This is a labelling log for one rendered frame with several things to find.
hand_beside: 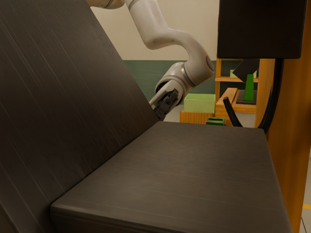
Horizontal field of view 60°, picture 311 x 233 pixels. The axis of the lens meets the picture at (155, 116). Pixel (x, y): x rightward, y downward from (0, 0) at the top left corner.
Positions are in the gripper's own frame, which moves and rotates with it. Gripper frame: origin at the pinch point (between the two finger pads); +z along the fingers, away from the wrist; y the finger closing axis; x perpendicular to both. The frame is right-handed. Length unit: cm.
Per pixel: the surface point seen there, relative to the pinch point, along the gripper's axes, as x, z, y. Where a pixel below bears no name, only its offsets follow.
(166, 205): 1.0, 34.2, 17.7
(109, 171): -3.3, 29.9, 11.9
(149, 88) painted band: 10, -655, -352
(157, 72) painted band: -4, -666, -305
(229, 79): 138, -597, -153
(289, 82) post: 16.0, -11.1, 23.5
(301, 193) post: 36.5, -4.5, 9.5
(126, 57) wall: -102, -681, -341
